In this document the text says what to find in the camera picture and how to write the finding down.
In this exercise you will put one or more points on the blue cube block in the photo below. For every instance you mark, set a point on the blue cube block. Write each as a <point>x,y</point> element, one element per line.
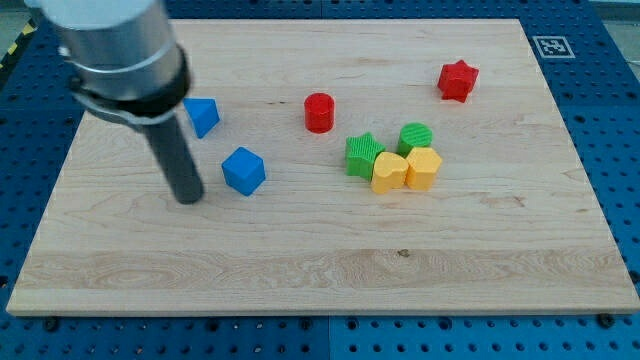
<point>244,171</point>

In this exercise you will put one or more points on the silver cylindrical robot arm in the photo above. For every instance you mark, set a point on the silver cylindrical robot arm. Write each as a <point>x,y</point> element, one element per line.
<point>128,67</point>

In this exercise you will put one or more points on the blue triangle block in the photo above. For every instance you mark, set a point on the blue triangle block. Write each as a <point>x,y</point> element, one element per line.
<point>203,114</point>

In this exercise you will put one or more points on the wooden board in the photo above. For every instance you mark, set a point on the wooden board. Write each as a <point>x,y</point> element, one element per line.
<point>511,224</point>

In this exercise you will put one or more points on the green star block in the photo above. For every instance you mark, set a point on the green star block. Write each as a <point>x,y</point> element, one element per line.
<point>361,153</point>

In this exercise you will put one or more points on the yellow heart block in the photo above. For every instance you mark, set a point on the yellow heart block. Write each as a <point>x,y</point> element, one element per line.
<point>389,172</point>

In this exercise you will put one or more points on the red cylinder block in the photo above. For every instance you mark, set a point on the red cylinder block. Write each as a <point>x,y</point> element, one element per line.
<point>319,112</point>

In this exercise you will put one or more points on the green cylinder block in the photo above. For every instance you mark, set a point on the green cylinder block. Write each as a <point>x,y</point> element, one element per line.
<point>413,135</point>

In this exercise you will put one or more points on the yellow hexagon block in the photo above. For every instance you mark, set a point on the yellow hexagon block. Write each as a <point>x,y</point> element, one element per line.
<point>424,164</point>

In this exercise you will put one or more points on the black pusher rod tool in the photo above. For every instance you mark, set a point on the black pusher rod tool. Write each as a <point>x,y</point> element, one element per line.
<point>173,156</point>

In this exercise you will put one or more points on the red star block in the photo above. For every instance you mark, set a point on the red star block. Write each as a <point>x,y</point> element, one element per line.
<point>457,80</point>

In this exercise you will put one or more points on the white fiducial marker tag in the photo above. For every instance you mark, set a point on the white fiducial marker tag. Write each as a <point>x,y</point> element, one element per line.
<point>553,47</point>

